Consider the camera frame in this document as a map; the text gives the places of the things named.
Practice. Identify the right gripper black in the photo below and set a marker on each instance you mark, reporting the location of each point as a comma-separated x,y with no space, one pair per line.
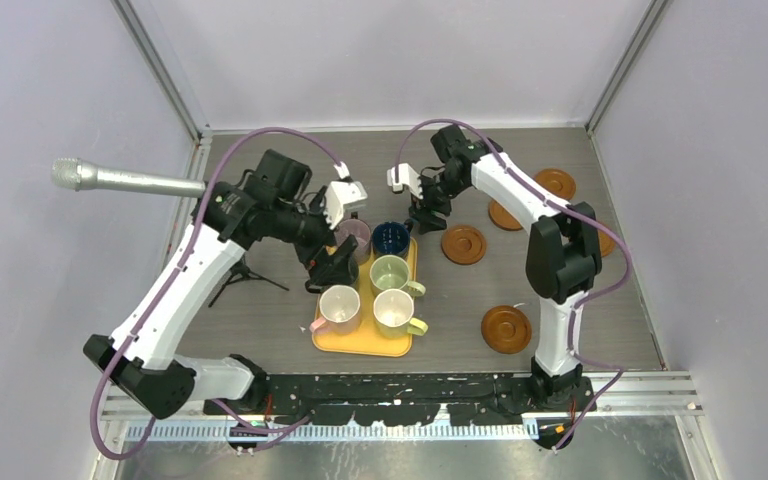
421,212

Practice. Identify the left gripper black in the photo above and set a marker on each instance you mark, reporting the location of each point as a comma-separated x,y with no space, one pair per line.
327,269

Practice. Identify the brown wooden coaster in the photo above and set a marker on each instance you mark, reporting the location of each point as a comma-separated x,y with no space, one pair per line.
558,182
506,329
607,243
463,244
501,218

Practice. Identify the navy blue mug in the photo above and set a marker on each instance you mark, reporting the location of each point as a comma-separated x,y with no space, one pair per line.
391,238

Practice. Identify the yellow tray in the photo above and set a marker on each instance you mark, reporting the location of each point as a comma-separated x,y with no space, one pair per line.
366,339

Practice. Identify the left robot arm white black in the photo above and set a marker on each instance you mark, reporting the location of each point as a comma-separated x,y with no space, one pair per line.
140,356

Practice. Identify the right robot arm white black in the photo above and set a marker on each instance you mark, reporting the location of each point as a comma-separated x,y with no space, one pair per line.
563,253

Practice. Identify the pink white mug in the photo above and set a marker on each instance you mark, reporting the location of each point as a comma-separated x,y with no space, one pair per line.
339,311

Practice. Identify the mauve mug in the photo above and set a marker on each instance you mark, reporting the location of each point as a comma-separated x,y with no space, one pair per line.
361,231

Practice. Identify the light green mug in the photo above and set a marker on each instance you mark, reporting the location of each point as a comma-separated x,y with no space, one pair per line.
393,272

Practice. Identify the cream yellow mug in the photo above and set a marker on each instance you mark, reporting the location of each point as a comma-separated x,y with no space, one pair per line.
394,313

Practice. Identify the black microphone tripod stand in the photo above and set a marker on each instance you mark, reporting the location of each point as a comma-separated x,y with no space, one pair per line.
240,272

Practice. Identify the silver microphone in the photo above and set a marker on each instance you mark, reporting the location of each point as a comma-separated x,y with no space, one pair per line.
79,175

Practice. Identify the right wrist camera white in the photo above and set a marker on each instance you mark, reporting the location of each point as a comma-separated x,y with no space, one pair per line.
403,178

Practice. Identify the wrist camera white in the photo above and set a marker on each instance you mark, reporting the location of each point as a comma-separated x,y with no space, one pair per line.
342,198
403,178

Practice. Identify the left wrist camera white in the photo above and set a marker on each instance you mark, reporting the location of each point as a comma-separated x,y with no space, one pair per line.
342,198

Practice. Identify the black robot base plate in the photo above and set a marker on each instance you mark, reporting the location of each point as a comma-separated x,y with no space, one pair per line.
468,399

